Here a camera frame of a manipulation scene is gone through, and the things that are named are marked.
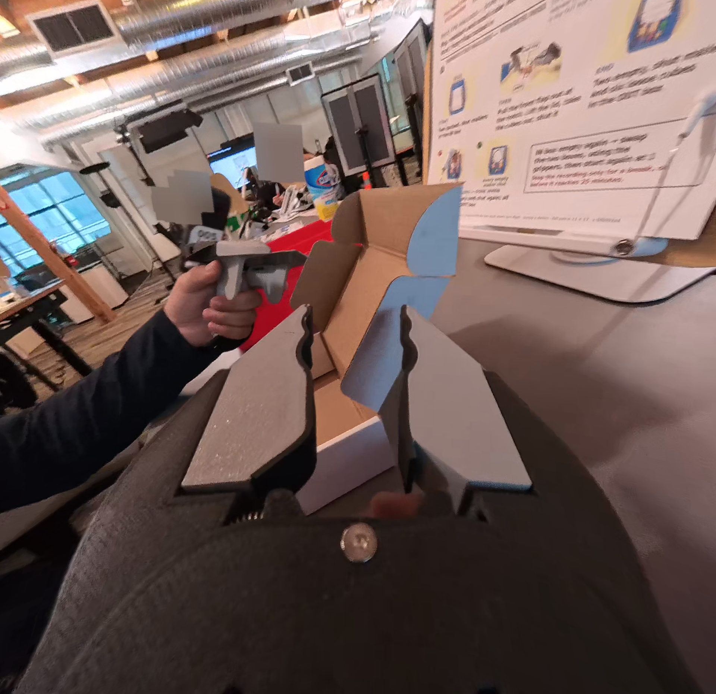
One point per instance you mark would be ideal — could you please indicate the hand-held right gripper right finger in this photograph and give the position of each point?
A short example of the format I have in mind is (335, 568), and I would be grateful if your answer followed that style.
(464, 425)

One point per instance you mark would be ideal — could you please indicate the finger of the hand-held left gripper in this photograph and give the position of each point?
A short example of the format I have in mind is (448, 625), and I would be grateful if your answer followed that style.
(274, 261)

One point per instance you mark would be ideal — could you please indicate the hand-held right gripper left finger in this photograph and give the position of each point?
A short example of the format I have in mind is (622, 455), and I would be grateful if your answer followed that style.
(251, 425)

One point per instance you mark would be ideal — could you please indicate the red plastic bin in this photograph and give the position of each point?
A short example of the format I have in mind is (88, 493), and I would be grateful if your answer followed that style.
(279, 325)

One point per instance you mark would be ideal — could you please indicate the white cardboard box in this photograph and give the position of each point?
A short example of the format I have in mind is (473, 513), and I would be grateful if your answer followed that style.
(358, 291)

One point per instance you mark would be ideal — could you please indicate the person's left forearm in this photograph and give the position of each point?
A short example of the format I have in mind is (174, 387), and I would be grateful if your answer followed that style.
(84, 403)

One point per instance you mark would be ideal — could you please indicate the person's left hand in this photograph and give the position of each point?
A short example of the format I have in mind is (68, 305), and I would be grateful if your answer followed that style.
(190, 308)

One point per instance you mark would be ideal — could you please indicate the wipes canister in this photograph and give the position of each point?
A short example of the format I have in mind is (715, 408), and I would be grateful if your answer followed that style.
(324, 190)

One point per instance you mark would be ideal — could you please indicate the computer monitor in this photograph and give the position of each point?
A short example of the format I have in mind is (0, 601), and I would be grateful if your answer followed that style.
(232, 162)

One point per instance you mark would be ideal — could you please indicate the white low cabinet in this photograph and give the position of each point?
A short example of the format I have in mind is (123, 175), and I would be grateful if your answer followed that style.
(100, 291)

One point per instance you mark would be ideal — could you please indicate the black light panel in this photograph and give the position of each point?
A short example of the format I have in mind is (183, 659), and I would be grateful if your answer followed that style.
(168, 129)

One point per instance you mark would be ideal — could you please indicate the small ceiling vent grille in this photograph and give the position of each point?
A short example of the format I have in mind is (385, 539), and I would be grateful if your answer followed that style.
(300, 73)

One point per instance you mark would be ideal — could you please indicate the window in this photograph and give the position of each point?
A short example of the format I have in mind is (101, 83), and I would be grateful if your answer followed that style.
(50, 207)

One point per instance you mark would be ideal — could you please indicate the large ceiling vent grille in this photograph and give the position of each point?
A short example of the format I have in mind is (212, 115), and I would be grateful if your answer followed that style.
(72, 28)

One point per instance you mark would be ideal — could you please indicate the printed instruction sheet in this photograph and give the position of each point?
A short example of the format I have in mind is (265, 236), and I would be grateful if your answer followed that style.
(559, 90)

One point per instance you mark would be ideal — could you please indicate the wooden post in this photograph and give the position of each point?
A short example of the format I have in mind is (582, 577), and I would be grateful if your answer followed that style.
(56, 252)

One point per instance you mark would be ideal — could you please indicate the silver air duct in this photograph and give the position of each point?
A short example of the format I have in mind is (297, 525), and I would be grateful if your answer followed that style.
(224, 78)
(196, 6)

